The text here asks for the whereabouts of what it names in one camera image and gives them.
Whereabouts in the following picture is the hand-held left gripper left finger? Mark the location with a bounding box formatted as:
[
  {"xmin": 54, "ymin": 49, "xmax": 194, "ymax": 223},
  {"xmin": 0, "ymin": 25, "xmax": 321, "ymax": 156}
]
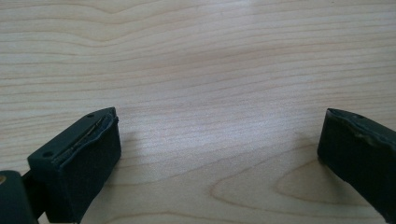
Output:
[{"xmin": 26, "ymin": 106, "xmax": 122, "ymax": 224}]

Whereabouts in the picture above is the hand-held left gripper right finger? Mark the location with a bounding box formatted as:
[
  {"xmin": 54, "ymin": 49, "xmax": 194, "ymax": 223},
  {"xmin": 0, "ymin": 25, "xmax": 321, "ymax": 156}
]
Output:
[{"xmin": 317, "ymin": 107, "xmax": 396, "ymax": 224}]

